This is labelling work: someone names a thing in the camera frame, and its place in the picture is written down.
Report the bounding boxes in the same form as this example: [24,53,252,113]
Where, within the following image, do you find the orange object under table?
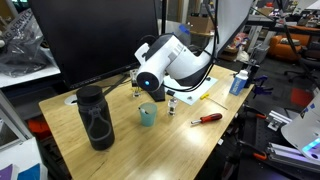
[26,116,52,142]

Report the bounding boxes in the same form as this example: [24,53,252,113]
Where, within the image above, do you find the small black square pad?
[165,88,177,98]

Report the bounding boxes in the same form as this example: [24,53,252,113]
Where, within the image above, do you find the small clear glass bottle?
[167,96,179,117]

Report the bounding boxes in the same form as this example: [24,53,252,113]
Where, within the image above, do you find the small white black-tipped pen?
[137,106,150,116]

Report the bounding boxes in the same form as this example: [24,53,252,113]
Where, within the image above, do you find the teal plastic cup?
[138,102,158,128]

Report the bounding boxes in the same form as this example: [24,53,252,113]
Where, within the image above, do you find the white sheet mat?
[162,75,219,107]

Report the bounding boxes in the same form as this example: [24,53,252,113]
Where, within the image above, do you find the black monitor stand leg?
[100,73,131,98]

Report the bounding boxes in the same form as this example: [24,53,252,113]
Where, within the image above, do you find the white blue face shield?
[173,22,193,43]

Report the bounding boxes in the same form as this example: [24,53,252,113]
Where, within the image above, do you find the black insulated water bottle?
[75,85,116,152]

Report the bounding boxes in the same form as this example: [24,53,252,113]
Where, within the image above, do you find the white blue carton bottle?
[228,69,250,97]

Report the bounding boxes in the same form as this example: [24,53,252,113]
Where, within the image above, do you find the brown cardboard box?
[188,14,216,35]

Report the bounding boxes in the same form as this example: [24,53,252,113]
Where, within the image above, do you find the large black computer monitor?
[27,0,160,91]

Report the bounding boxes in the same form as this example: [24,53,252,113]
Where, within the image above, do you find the black orange bar clamp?
[237,139,268,162]
[242,104,268,121]

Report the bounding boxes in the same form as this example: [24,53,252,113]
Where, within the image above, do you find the blue spring clamp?
[251,75,270,100]

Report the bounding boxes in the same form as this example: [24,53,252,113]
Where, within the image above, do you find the short aluminium extrusion piece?
[266,109,295,132]

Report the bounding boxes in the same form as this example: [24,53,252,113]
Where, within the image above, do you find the orange sofa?
[267,32,312,62]

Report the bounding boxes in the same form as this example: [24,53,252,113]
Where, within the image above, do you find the red box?
[290,86,315,108]

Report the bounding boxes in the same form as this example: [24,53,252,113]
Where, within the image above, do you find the clear plastic bag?
[0,7,52,78]

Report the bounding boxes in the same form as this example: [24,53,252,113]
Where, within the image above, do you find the white device with blue light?
[280,85,320,163]

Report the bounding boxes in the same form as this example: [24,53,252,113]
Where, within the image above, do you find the black office chair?
[284,44,320,86]

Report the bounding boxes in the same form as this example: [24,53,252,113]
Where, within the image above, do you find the blue purple books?
[0,162,48,180]

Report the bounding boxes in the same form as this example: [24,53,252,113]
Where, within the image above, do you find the yellow T-handle hex key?
[199,92,230,111]

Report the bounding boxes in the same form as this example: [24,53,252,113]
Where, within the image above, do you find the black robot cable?
[162,0,222,93]

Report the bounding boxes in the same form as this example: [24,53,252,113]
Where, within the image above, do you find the red-handled screwdriver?
[190,112,224,126]

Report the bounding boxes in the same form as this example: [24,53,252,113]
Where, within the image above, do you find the grey desk cable grommet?
[63,94,79,107]

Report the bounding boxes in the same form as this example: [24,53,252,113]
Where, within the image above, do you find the long aluminium extrusion rail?
[266,141,320,175]

